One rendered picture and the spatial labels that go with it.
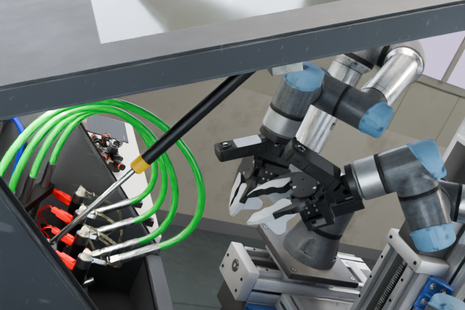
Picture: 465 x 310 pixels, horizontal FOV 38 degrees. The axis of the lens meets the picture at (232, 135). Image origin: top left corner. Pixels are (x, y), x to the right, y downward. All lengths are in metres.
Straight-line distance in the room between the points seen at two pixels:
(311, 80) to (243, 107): 2.41
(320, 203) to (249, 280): 0.57
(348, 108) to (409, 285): 0.47
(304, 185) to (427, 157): 0.22
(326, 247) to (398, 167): 0.64
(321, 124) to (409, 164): 0.60
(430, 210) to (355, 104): 0.31
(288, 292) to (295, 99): 0.66
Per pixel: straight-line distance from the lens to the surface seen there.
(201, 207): 1.30
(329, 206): 1.27
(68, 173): 1.59
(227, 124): 3.76
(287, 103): 1.36
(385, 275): 1.73
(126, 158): 2.09
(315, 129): 1.79
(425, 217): 1.24
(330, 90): 1.44
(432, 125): 4.47
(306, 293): 1.88
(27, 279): 0.93
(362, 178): 1.23
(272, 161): 1.42
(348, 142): 4.17
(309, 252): 1.82
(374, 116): 1.42
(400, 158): 1.23
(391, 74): 1.59
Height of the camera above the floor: 1.81
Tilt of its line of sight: 18 degrees down
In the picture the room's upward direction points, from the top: 24 degrees clockwise
